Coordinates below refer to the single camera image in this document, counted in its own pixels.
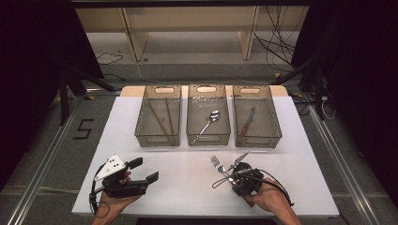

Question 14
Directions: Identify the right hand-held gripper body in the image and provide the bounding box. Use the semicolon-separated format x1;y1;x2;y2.
230;151;266;198

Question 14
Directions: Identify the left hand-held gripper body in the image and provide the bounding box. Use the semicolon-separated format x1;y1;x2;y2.
94;154;149;199

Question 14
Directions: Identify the smoky clear plastic bin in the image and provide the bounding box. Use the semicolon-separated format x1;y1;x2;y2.
232;84;283;149
186;83;232;147
134;84;182;148

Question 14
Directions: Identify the fork with wooden handle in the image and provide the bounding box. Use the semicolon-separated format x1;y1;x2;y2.
209;155;235;183

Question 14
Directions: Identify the brown wooden chopstick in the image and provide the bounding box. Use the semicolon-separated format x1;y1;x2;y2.
164;97;176;136
145;98;176;144

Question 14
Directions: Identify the knife with wooden handle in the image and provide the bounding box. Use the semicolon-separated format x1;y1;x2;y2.
239;106;256;138

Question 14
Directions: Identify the metal spoon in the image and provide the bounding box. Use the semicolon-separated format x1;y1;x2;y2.
191;110;221;145

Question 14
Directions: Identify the person's left hand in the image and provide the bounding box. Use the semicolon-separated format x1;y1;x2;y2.
95;194;143;220

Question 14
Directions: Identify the person's right hand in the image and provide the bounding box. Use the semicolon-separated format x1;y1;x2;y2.
245;177;293;218

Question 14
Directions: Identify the white table sheet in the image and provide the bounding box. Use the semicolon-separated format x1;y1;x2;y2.
71;95;341;218

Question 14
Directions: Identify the black metal stand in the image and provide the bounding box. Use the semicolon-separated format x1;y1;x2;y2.
271;59;327;121
57;62;116;126

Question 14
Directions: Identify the black curtain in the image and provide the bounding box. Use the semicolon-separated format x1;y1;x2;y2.
0;0;104;191
294;0;398;201

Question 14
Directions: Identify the beige wooden furniture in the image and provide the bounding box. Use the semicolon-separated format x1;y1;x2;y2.
74;6;309;62

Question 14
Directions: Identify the right hand-held gripper cable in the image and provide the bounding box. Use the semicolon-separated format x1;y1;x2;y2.
257;168;295;207

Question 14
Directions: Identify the aluminium floor rail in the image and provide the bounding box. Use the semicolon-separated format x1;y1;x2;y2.
6;88;121;225
308;104;381;225

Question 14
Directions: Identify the thin black floor cable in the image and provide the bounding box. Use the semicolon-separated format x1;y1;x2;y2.
95;52;125;66

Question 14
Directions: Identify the white plug with cable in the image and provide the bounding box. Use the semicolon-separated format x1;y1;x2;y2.
320;95;336;120

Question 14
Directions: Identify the tangle of black cables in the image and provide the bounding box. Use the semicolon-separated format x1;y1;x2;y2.
253;6;301;73

